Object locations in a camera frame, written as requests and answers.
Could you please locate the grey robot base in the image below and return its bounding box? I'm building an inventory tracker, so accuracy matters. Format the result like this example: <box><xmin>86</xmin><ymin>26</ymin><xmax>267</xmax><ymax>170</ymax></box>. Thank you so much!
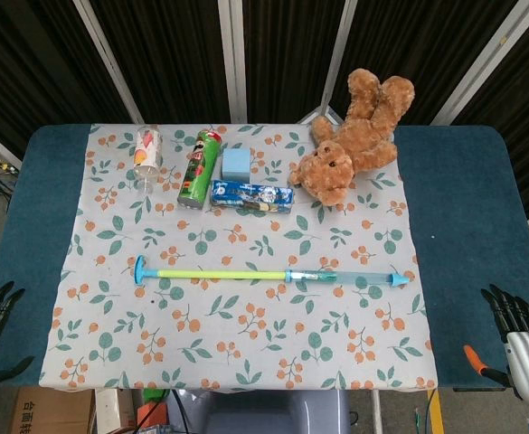
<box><xmin>175</xmin><ymin>389</ymin><xmax>351</xmax><ymax>434</ymax></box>

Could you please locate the green chips can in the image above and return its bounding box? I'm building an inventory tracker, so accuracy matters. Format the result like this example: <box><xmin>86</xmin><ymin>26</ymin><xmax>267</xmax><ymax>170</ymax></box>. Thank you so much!
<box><xmin>176</xmin><ymin>128</ymin><xmax>223</xmax><ymax>210</ymax></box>

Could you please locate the white carton box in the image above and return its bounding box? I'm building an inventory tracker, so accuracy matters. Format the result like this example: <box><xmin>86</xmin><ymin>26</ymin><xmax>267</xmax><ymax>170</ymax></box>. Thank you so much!
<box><xmin>94</xmin><ymin>389</ymin><xmax>134</xmax><ymax>434</ymax></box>

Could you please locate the light blue foam block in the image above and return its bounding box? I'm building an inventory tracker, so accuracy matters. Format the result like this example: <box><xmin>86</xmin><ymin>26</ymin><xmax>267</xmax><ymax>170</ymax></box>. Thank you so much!
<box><xmin>221</xmin><ymin>147</ymin><xmax>252</xmax><ymax>183</ymax></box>

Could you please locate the teal table cover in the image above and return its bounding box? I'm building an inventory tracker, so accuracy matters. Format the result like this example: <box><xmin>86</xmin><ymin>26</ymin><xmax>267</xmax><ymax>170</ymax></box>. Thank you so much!
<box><xmin>0</xmin><ymin>124</ymin><xmax>529</xmax><ymax>392</ymax></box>

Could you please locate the white table leg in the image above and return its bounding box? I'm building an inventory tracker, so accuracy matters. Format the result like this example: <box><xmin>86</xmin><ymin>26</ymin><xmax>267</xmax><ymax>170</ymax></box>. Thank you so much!
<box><xmin>371</xmin><ymin>391</ymin><xmax>383</xmax><ymax>434</ymax></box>

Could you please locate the brown teddy bear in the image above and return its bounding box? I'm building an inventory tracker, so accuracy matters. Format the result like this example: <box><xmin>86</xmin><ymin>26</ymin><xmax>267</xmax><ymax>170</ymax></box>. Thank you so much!
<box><xmin>288</xmin><ymin>67</ymin><xmax>416</xmax><ymax>207</ymax></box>

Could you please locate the brown cardboard box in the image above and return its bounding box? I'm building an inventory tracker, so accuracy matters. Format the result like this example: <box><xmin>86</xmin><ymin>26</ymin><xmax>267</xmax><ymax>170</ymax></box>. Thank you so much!
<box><xmin>13</xmin><ymin>385</ymin><xmax>97</xmax><ymax>434</ymax></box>

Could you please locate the floral print tablecloth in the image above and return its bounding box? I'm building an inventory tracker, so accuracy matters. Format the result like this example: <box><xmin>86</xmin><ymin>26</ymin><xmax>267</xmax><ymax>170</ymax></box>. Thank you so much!
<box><xmin>39</xmin><ymin>122</ymin><xmax>438</xmax><ymax>392</ymax></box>

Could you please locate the green blue water squirter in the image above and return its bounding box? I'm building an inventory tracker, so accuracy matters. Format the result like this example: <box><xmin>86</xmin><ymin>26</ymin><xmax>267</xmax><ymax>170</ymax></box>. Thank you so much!
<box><xmin>134</xmin><ymin>255</ymin><xmax>410</xmax><ymax>289</ymax></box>

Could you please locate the blue cookie package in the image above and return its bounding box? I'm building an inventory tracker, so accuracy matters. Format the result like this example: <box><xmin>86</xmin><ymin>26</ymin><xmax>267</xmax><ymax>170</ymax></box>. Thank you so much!
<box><xmin>209</xmin><ymin>179</ymin><xmax>295</xmax><ymax>212</ymax></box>

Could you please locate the clear plastic bottle colourful label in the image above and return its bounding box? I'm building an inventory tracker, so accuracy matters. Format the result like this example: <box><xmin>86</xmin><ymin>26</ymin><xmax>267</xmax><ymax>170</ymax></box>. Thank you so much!
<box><xmin>133</xmin><ymin>125</ymin><xmax>165</xmax><ymax>194</ymax></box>

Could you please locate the orange red block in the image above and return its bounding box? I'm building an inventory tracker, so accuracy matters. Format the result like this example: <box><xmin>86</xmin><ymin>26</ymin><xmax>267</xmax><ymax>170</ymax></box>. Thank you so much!
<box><xmin>136</xmin><ymin>401</ymin><xmax>171</xmax><ymax>429</ymax></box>

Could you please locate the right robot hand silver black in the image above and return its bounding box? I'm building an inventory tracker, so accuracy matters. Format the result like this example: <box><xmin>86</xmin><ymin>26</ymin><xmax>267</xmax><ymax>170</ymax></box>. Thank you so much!
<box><xmin>463</xmin><ymin>283</ymin><xmax>529</xmax><ymax>406</ymax></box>

